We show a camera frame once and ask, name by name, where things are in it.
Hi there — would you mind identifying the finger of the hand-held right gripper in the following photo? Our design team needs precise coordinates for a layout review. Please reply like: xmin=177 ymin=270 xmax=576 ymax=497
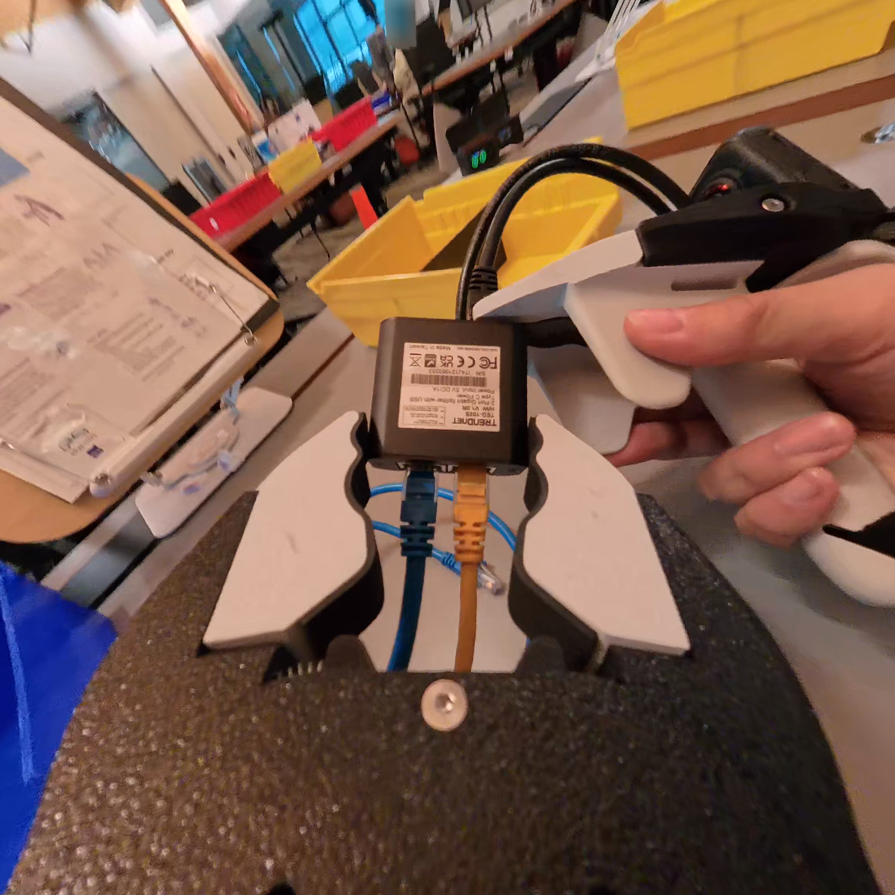
xmin=526 ymin=347 xmax=633 ymax=455
xmin=472 ymin=233 xmax=646 ymax=324

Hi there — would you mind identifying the blue ethernet cable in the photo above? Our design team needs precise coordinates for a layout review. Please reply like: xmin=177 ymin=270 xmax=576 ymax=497
xmin=369 ymin=467 xmax=520 ymax=674

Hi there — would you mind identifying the black ethernet splitter box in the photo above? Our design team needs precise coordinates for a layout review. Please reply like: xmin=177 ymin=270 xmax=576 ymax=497
xmin=369 ymin=317 xmax=529 ymax=478

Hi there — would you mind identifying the small yellow storage bin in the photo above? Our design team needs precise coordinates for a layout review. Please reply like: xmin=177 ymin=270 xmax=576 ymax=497
xmin=268 ymin=140 xmax=324 ymax=193

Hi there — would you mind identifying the black cable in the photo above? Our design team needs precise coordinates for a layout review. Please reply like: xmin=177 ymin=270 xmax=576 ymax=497
xmin=454 ymin=143 xmax=695 ymax=323

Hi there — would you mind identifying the grey desk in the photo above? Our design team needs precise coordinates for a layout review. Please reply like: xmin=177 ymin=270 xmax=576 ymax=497
xmin=42 ymin=308 xmax=895 ymax=868

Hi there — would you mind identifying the wire page holder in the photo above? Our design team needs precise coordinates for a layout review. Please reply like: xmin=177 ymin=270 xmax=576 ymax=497
xmin=192 ymin=276 xmax=258 ymax=348

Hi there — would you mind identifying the black device with green lights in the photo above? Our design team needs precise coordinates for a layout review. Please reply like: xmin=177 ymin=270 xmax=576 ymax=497
xmin=446 ymin=115 xmax=525 ymax=176

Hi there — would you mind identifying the large yellow storage bin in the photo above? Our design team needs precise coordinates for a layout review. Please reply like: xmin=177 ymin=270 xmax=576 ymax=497
xmin=614 ymin=0 xmax=895 ymax=131

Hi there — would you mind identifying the white stand base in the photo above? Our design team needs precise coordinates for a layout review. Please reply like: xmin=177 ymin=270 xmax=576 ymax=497
xmin=135 ymin=386 xmax=295 ymax=539

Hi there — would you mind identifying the blue plastic bin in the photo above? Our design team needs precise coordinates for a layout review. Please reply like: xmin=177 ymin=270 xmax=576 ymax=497
xmin=0 ymin=559 xmax=118 ymax=885

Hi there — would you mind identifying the wooden document board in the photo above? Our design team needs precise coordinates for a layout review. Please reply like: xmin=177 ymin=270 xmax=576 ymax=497
xmin=0 ymin=77 xmax=286 ymax=543

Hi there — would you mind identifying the yellow ethernet cable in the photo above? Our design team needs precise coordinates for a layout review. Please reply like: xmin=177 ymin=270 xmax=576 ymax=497
xmin=452 ymin=465 xmax=490 ymax=674

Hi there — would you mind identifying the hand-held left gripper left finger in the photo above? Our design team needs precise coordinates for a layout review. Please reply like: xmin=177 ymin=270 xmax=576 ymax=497
xmin=201 ymin=411 xmax=386 ymax=653

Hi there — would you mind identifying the red storage bin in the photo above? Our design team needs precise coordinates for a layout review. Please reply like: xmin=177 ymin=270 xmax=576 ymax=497
xmin=189 ymin=171 xmax=282 ymax=235
xmin=311 ymin=98 xmax=379 ymax=151

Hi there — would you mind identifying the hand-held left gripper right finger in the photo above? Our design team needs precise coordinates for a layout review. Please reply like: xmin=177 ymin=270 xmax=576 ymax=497
xmin=508 ymin=414 xmax=691 ymax=665

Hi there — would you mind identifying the yellow plastic bin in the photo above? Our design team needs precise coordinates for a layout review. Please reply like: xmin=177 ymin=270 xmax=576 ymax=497
xmin=306 ymin=157 xmax=623 ymax=348

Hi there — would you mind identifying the person's right hand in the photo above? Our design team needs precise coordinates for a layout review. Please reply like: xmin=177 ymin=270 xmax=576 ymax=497
xmin=605 ymin=260 xmax=895 ymax=551

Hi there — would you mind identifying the white wipe packet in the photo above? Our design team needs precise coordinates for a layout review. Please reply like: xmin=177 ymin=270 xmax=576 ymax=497
xmin=38 ymin=409 xmax=134 ymax=483

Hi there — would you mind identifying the printed instruction sheet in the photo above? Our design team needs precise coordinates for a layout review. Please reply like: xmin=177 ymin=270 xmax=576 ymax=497
xmin=0 ymin=94 xmax=270 ymax=504

